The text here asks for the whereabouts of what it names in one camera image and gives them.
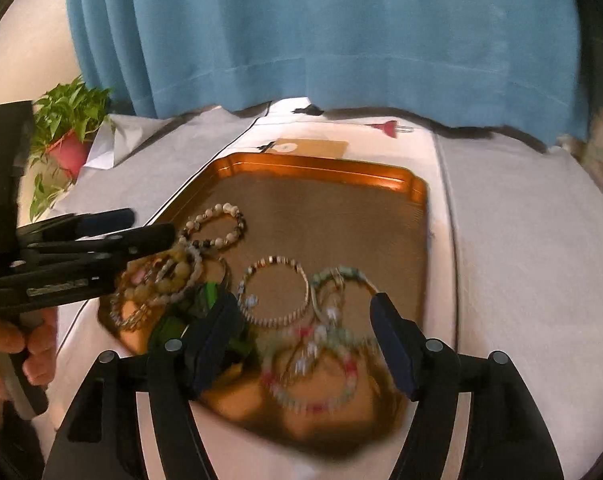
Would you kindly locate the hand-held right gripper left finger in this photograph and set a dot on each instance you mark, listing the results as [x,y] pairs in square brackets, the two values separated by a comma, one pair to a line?
[216,342]

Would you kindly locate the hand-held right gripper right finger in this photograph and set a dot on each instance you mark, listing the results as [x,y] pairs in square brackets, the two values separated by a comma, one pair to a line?
[391,345]

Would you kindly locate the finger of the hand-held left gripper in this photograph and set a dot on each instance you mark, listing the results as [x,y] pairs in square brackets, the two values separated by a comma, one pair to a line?
[106,219]
[151,240]

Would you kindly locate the copper metal tray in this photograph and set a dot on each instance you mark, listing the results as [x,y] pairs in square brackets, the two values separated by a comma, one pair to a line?
[331,210]

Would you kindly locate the person's left forearm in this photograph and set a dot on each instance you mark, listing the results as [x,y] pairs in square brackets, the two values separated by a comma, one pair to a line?
[6,450]

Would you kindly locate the person's left hand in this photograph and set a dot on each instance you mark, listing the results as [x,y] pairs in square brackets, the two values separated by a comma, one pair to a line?
[1,340]

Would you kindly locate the green plant in red pot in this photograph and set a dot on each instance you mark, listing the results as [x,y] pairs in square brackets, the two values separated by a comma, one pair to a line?
[71,152]

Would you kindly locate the brown paper card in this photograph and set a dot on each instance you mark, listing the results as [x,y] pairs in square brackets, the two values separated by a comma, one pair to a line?
[321,147]

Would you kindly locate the small black object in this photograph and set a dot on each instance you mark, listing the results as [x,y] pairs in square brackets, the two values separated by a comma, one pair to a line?
[309,109]

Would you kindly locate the small red funnel-shaped object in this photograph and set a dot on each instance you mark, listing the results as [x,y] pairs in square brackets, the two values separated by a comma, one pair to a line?
[389,129]

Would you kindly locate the blue curtain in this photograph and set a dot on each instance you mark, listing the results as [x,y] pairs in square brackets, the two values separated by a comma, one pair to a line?
[331,35]

